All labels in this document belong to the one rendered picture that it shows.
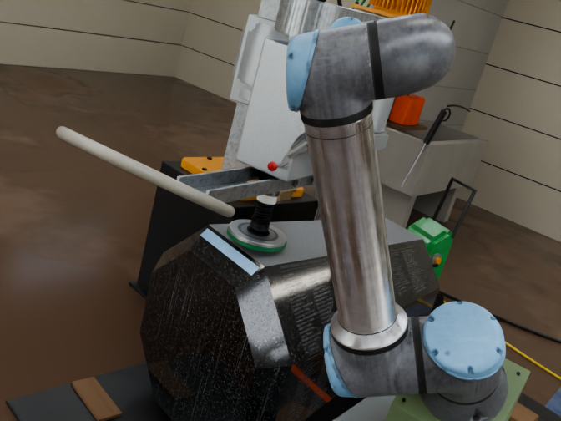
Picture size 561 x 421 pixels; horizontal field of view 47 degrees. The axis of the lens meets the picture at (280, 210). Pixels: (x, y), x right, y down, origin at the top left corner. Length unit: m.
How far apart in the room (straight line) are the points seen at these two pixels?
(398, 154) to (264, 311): 3.39
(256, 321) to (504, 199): 5.51
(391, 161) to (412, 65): 4.45
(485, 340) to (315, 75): 0.60
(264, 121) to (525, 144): 5.42
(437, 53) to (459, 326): 0.53
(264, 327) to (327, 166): 1.20
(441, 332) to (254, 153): 1.10
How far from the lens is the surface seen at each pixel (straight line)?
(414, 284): 2.80
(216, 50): 9.67
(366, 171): 1.04
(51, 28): 8.82
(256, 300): 2.17
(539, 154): 7.28
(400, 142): 5.37
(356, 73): 0.95
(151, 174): 1.44
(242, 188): 1.96
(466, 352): 1.25
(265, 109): 2.11
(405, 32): 0.97
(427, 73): 0.99
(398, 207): 5.56
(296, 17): 2.03
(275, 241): 2.25
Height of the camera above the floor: 1.72
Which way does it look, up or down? 19 degrees down
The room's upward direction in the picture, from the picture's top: 15 degrees clockwise
